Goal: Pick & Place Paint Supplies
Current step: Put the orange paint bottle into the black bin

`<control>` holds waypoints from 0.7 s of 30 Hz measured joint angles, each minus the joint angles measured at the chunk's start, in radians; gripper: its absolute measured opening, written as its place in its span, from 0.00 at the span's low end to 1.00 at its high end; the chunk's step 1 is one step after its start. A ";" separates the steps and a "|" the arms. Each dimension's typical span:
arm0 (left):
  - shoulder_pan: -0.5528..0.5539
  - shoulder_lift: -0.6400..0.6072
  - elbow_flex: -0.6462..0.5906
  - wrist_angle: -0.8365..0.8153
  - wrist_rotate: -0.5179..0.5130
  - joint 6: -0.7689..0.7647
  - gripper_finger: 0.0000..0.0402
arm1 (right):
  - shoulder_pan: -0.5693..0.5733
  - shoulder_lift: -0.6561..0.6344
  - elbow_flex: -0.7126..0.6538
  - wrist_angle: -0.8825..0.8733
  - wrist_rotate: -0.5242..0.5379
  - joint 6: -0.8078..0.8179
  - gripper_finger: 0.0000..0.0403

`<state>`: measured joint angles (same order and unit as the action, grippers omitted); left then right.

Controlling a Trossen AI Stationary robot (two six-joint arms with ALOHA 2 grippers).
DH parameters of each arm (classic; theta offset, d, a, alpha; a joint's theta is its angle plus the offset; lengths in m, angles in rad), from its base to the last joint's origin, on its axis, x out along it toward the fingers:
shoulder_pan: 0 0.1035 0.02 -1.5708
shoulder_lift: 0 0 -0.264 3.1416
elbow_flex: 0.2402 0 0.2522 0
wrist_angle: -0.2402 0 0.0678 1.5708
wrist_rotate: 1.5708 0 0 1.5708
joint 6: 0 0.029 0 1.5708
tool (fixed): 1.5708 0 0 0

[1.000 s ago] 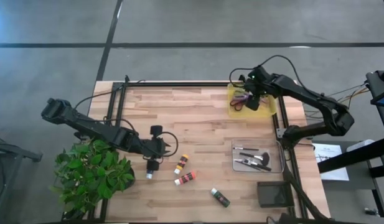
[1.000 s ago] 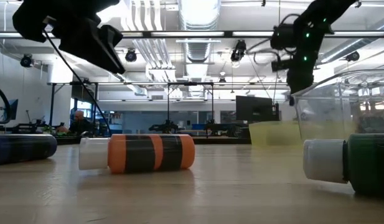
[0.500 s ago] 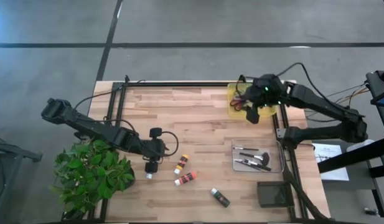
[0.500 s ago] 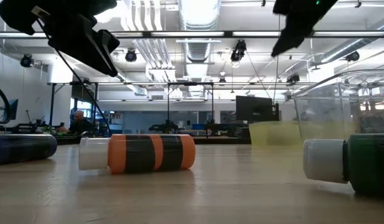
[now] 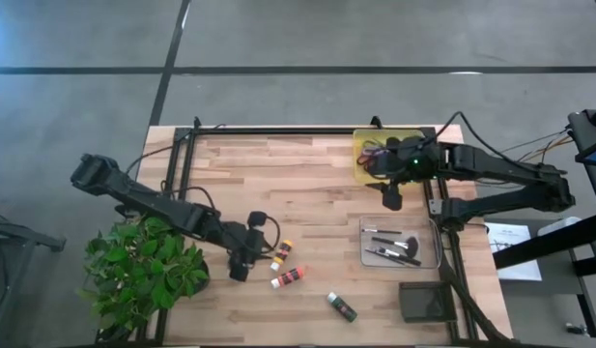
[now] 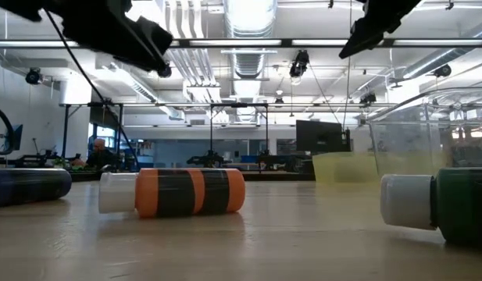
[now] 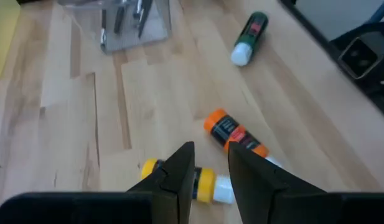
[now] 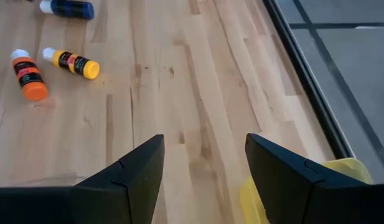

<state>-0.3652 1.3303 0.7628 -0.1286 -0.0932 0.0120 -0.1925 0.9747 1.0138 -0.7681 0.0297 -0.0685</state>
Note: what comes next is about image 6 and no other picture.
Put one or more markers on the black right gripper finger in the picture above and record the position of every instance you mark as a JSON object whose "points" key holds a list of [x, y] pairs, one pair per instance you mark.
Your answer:
{"points": [[361, 39]]}

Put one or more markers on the red white glue stick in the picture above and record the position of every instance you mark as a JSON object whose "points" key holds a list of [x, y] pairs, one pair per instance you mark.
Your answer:
{"points": [[178, 193]]}

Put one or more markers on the blue paint bottle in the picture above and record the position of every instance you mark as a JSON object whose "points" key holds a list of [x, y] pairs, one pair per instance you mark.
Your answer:
{"points": [[29, 187]]}

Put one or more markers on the green paint bottle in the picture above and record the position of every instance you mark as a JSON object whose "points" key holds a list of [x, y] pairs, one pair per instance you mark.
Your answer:
{"points": [[459, 203]]}

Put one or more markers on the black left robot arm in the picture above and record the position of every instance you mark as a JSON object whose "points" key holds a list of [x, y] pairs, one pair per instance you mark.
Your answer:
{"points": [[88, 19]]}

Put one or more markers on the black monitor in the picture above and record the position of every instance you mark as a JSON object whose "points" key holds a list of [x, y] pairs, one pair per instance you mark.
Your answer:
{"points": [[322, 136]]}

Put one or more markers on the clear plastic bin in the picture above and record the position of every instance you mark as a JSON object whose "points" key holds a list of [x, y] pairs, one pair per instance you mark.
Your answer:
{"points": [[404, 144]]}

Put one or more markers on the person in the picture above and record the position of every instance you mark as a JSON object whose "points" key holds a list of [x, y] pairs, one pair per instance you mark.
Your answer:
{"points": [[100, 156]]}

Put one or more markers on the yellow plastic bin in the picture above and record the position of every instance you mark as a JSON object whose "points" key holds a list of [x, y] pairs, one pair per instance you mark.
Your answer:
{"points": [[342, 168]]}

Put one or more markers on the black overhead camera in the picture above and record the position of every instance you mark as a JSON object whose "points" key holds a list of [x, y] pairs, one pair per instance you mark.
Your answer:
{"points": [[299, 64]]}

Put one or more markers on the background rig frame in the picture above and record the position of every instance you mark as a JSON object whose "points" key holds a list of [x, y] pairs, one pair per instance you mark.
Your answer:
{"points": [[238, 105]]}

